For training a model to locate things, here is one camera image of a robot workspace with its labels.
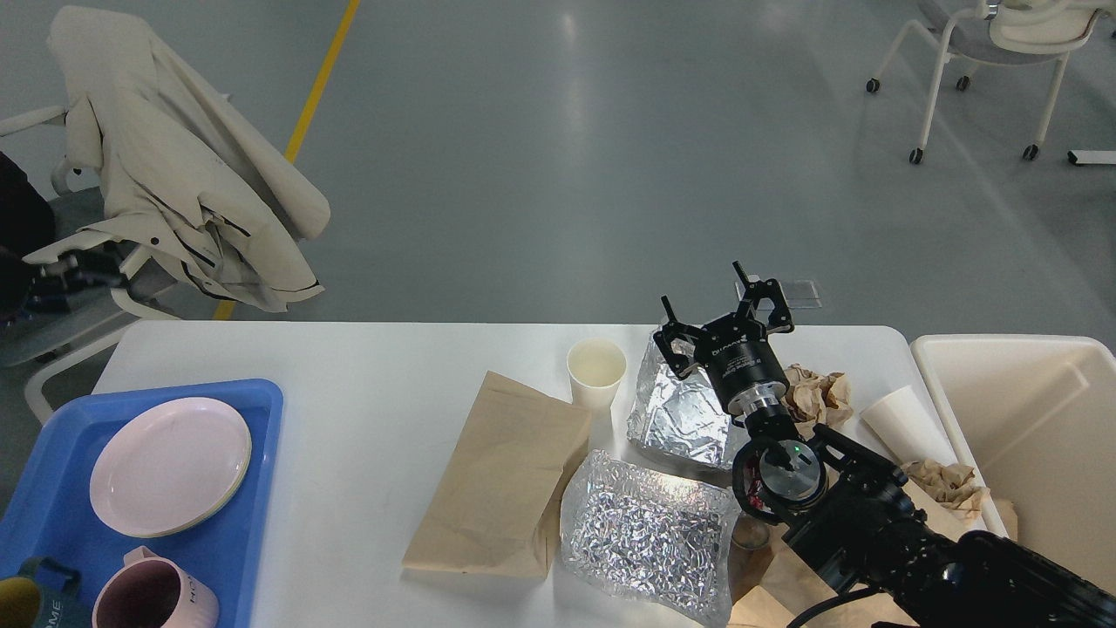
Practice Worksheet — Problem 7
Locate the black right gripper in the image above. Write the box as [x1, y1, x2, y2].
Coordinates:
[653, 261, 793, 416]

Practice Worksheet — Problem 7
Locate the white paper cup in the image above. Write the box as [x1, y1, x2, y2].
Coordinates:
[862, 386, 959, 466]
[566, 338, 627, 413]

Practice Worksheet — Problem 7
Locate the pink plate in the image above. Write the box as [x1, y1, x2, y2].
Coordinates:
[89, 397, 254, 539]

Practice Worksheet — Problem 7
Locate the pink mug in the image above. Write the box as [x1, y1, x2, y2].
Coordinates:
[92, 545, 220, 627]

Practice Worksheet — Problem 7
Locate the dark green mug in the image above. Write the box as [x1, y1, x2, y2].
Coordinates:
[1, 555, 92, 627]

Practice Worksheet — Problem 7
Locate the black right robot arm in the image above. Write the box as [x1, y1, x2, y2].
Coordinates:
[653, 262, 1115, 627]

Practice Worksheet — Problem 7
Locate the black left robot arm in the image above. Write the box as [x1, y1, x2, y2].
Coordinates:
[1, 248, 128, 327]

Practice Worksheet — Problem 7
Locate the aluminium foil tray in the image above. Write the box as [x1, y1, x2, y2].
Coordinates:
[627, 335, 750, 472]

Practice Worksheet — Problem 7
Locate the crumpled brown paper ball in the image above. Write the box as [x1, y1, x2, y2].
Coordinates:
[782, 363, 854, 439]

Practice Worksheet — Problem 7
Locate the red foil wrapped glass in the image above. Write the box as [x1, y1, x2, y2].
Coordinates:
[731, 442, 782, 551]

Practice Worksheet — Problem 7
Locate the crumpled foil tray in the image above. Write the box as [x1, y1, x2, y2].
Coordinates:
[561, 450, 741, 627]

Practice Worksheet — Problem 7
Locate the large brown paper sheet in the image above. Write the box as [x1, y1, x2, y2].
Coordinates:
[729, 474, 983, 627]

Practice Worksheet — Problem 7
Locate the small crumpled brown paper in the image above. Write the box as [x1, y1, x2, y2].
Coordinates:
[901, 460, 990, 522]

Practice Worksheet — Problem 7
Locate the brown paper bag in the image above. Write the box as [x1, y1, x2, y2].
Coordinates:
[402, 371, 591, 579]

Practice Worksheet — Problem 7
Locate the cream plastic bin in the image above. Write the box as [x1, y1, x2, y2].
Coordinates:
[910, 334, 1115, 592]

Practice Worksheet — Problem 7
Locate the white table leg base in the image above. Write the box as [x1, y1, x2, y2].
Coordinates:
[1065, 148, 1116, 167]

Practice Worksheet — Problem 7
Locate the white chair with castors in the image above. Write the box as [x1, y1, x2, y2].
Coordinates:
[865, 1, 1113, 166]

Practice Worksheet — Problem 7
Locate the beige jacket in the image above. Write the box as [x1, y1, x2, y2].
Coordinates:
[48, 4, 330, 311]

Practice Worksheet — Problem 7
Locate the white office chair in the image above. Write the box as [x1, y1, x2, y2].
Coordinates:
[0, 105, 219, 426]

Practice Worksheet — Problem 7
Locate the yellow plate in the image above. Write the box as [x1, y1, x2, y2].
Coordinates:
[112, 437, 254, 539]

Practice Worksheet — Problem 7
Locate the blue plastic tray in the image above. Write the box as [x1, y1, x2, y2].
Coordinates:
[1, 379, 283, 627]

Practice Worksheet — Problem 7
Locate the person in dark clothes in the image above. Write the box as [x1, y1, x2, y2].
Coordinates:
[1, 154, 57, 261]

